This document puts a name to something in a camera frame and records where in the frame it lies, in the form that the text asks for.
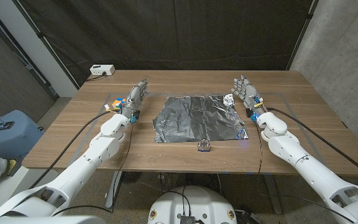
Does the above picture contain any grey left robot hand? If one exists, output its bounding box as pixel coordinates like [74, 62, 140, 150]
[121, 78, 150, 118]

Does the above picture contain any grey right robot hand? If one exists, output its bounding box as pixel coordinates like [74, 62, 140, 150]
[231, 74, 266, 116]

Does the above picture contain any aluminum foil sheet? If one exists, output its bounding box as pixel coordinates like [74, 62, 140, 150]
[152, 93, 250, 144]

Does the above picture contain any white robot shoulder cover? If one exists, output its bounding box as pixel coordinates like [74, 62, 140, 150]
[0, 215, 107, 224]

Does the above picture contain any colourful cube toy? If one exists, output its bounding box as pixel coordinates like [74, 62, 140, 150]
[111, 97, 126, 110]

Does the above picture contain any small foil-wrapped object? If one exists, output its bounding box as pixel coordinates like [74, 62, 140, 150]
[197, 139, 211, 152]

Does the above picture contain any grey tape outline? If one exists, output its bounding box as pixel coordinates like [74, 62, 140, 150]
[70, 91, 332, 175]

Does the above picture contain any white power strip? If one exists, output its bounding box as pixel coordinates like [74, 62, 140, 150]
[89, 64, 116, 77]

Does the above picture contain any black ribbed round object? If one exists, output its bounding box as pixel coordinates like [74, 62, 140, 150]
[121, 171, 142, 184]

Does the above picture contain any black backdrop stand pole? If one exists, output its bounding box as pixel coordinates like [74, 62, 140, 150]
[286, 0, 319, 71]
[12, 0, 80, 90]

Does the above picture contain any grey table leg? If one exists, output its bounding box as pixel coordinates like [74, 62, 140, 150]
[105, 170, 123, 209]
[262, 174, 284, 215]

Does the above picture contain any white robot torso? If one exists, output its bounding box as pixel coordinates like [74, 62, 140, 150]
[147, 185, 238, 224]

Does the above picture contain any blue plastic container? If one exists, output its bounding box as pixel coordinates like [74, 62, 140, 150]
[0, 110, 45, 158]

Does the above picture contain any black slipper yellow insole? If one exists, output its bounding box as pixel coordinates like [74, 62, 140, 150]
[7, 158, 19, 175]

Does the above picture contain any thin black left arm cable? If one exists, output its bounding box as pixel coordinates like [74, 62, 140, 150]
[111, 123, 134, 213]

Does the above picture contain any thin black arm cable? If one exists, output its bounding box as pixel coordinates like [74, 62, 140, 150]
[253, 120, 264, 174]
[111, 123, 134, 213]

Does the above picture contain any black power strip cable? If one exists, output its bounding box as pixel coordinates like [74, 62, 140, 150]
[85, 72, 107, 82]

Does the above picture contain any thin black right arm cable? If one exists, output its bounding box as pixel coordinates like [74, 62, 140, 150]
[253, 120, 264, 174]

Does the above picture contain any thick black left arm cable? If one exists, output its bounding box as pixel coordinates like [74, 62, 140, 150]
[29, 109, 116, 190]

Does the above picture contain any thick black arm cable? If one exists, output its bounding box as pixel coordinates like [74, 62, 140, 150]
[265, 106, 358, 183]
[29, 109, 116, 190]

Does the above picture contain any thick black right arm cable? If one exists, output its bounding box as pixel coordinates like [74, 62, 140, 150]
[265, 106, 358, 183]

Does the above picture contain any black torso cable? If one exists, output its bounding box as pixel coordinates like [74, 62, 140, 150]
[163, 186, 193, 216]

